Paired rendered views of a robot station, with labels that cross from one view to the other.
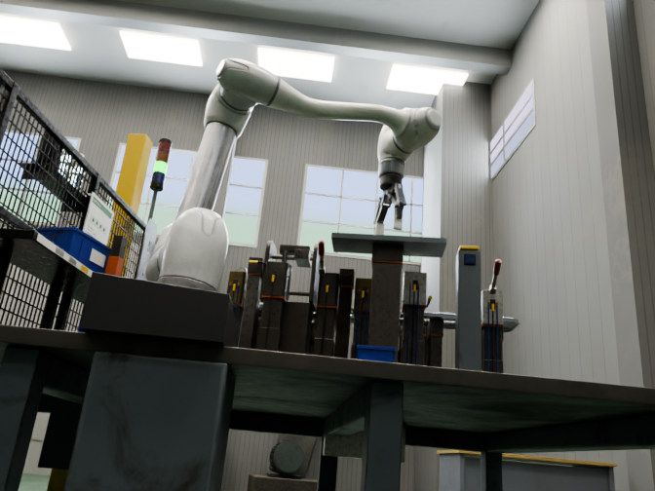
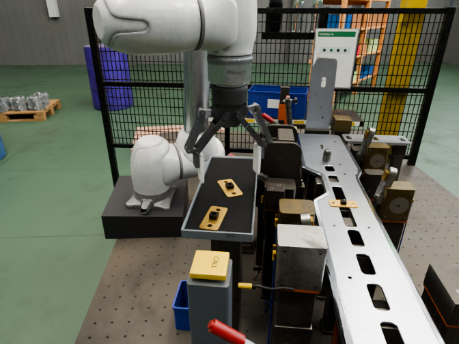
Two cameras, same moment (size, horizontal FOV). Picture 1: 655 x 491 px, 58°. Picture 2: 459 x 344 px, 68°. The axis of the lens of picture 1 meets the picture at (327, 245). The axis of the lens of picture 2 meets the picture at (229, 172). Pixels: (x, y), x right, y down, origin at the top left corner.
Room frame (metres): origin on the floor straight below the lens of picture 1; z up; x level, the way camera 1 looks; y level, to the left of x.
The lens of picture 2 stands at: (1.83, -0.91, 1.55)
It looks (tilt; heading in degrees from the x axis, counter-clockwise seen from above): 26 degrees down; 90
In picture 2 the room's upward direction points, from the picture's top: straight up
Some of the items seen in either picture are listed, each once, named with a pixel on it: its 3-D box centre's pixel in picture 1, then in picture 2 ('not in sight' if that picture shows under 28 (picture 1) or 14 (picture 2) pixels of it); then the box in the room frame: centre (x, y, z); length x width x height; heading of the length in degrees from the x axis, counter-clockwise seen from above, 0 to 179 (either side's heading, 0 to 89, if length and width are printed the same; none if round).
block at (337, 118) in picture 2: not in sight; (337, 151); (2.38, 0.72, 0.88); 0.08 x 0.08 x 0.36; 84
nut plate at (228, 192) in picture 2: not in sight; (229, 185); (1.83, -0.20, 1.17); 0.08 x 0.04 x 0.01; 109
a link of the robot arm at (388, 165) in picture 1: (391, 171); (229, 69); (1.83, -0.20, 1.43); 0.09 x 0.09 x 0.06
